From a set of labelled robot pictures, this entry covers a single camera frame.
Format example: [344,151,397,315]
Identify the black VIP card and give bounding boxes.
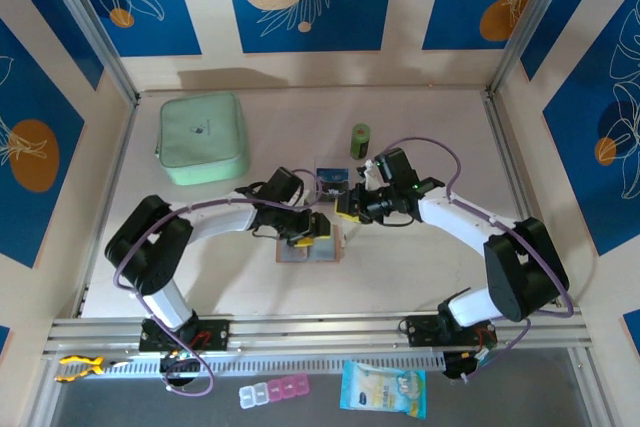
[319,183,350,204]

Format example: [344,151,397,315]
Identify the blue credit card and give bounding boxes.
[316,168,350,187]

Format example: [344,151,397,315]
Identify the green lidded canister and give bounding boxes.
[349,121,374,161]

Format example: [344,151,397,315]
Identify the mint green zip pouch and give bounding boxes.
[153,92,252,187]

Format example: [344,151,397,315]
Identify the white pink pill box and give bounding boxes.
[237,375,312,411]

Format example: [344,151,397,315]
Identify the blue yellow snack packet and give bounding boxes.
[339,360,428,421]

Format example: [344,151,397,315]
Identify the yellow black pliers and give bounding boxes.
[55,354,133,384]

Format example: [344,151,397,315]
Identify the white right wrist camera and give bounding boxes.
[360,159,383,194]

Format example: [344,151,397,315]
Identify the aluminium front rail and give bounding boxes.
[42,309,594,359]

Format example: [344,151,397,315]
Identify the slotted grey cable duct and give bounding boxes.
[49,350,447,382]

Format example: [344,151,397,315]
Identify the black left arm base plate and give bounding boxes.
[138,317,232,353]

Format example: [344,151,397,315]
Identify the aluminium side rail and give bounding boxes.
[482,89,559,308]
[72,96,141,319]

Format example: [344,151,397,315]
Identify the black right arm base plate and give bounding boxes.
[404,313,500,349]

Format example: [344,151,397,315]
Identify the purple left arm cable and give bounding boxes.
[113,167,321,398]

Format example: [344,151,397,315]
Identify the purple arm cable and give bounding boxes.
[382,136,574,383]
[113,167,321,398]

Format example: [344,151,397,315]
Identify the black cable connector block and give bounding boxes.
[442,346,496,382]
[158,349,202,391]

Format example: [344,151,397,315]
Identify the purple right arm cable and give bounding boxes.
[382,136,574,383]

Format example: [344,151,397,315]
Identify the aluminium frame post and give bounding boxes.
[34,0,141,106]
[487,0,584,96]

